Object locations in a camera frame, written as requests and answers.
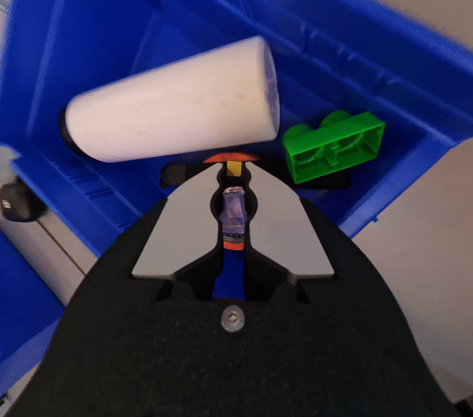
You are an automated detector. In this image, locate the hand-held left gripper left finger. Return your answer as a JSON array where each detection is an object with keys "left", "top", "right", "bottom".
[{"left": 131, "top": 163, "right": 225, "bottom": 279}]

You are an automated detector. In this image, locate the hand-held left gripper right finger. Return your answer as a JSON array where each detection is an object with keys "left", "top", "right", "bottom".
[{"left": 243, "top": 162, "right": 336, "bottom": 279}]

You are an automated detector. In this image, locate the green toy brick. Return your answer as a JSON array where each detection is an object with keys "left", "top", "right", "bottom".
[{"left": 282, "top": 110, "right": 387, "bottom": 184}]

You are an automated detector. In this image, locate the black earbuds case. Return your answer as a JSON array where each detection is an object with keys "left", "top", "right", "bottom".
[{"left": 0, "top": 181, "right": 47, "bottom": 224}]

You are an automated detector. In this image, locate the blue plastic bin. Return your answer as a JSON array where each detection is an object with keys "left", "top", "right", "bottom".
[
  {"left": 0, "top": 0, "right": 473, "bottom": 258},
  {"left": 0, "top": 232, "right": 66, "bottom": 396}
]

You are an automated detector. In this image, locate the orange rimmed round object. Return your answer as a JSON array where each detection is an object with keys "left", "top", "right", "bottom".
[{"left": 201, "top": 152, "right": 262, "bottom": 252}]

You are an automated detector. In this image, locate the large clear cube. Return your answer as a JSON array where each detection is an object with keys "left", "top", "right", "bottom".
[{"left": 221, "top": 186, "right": 248, "bottom": 241}]

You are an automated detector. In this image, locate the white device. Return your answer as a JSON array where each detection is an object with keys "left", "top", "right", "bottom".
[{"left": 58, "top": 35, "right": 281, "bottom": 163}]

